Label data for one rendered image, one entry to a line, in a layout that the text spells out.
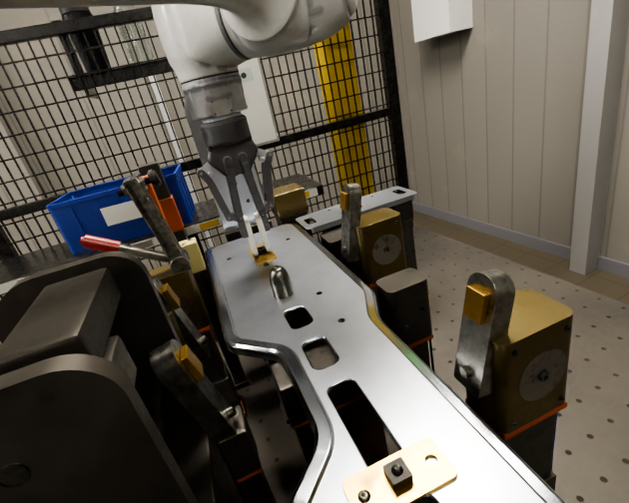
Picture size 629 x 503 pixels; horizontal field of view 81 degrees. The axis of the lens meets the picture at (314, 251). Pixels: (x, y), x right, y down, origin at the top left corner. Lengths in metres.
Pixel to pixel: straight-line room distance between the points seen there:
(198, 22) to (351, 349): 0.46
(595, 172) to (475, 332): 2.00
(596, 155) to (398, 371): 2.01
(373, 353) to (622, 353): 0.61
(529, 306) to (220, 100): 0.48
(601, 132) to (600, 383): 1.61
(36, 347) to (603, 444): 0.74
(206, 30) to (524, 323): 0.51
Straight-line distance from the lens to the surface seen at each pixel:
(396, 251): 0.70
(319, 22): 0.51
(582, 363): 0.90
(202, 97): 0.60
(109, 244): 0.67
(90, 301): 0.30
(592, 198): 2.39
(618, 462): 0.77
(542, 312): 0.42
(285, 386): 0.45
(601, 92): 2.27
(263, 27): 0.49
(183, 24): 0.59
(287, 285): 0.57
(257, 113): 1.21
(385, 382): 0.41
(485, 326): 0.38
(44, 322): 0.29
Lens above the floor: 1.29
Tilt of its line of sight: 24 degrees down
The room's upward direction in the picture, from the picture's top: 13 degrees counter-clockwise
